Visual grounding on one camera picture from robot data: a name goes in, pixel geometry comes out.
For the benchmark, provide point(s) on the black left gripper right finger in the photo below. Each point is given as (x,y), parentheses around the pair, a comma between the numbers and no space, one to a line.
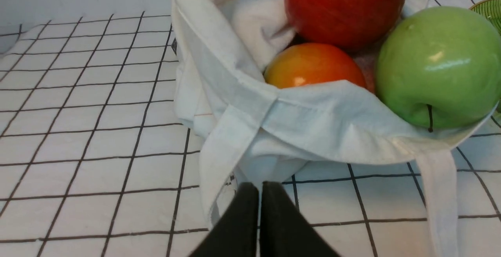
(284,232)

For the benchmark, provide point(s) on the red apple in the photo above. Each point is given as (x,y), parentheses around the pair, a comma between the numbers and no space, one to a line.
(351,25)

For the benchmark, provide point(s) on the white black grid tablecloth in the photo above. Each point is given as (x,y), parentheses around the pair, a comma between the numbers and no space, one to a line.
(94,163)

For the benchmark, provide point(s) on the white cloth tote bag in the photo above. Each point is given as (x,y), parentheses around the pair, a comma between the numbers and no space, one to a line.
(260,133)

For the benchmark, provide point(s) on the orange red fruit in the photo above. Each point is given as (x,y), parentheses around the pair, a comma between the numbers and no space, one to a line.
(312,63)

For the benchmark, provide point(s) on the green apple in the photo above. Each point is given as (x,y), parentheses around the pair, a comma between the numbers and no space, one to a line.
(440,68)

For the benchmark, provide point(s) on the green leaf pattern plate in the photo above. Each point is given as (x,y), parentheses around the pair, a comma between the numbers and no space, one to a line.
(491,10)

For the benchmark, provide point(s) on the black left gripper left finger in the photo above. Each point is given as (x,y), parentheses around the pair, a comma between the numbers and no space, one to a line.
(235,234)

